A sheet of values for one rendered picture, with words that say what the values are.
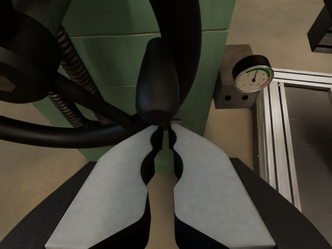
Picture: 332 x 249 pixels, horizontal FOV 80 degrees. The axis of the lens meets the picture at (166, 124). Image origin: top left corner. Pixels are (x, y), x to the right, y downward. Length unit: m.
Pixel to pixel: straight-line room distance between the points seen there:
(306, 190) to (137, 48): 0.70
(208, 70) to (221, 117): 0.72
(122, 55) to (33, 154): 0.92
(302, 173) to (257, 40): 1.06
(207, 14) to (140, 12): 0.10
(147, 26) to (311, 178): 0.73
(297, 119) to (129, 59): 0.76
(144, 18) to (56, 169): 0.91
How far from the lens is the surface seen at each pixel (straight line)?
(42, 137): 0.29
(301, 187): 0.84
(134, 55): 0.39
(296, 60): 1.59
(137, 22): 0.35
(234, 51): 0.49
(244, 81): 0.37
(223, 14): 0.36
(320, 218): 0.84
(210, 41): 0.38
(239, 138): 1.08
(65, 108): 0.33
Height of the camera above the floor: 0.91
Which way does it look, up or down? 58 degrees down
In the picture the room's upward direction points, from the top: 4 degrees counter-clockwise
